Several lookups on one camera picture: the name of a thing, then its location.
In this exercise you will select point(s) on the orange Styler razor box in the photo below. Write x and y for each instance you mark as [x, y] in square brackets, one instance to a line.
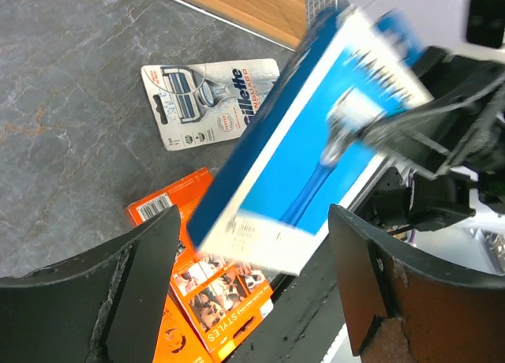
[222, 300]

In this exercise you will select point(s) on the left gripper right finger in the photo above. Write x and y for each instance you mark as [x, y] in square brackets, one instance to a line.
[402, 304]

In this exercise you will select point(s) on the orange Gillette Fusion box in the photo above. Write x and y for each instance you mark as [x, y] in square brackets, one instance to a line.
[177, 341]

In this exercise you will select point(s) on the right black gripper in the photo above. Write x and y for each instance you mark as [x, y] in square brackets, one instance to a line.
[460, 127]

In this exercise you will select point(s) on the white wire wooden shelf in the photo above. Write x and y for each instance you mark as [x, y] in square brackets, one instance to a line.
[282, 22]

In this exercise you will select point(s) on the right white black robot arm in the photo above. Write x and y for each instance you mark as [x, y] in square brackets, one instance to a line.
[460, 198]

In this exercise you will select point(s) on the white Gillette SkinGuard pack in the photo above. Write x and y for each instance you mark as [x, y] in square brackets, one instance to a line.
[206, 103]

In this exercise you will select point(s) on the blue Harry's razor box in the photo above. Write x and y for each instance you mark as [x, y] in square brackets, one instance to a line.
[268, 204]

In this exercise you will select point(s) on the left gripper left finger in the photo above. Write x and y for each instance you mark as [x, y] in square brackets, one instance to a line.
[103, 305]

